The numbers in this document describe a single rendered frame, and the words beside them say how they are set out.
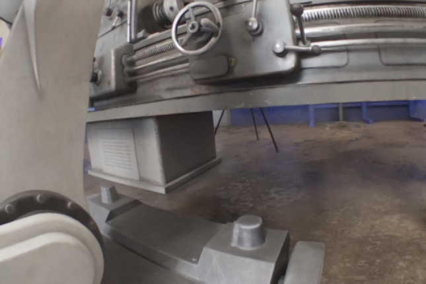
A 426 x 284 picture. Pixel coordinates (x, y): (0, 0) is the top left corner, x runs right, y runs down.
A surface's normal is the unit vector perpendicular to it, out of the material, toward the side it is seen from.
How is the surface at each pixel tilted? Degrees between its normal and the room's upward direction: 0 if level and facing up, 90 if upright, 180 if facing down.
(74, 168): 90
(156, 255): 45
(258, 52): 90
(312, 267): 12
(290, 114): 90
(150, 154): 90
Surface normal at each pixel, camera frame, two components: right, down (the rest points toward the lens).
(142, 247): -0.41, -0.63
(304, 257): -0.16, -0.98
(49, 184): 0.87, -0.04
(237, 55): -0.47, 0.11
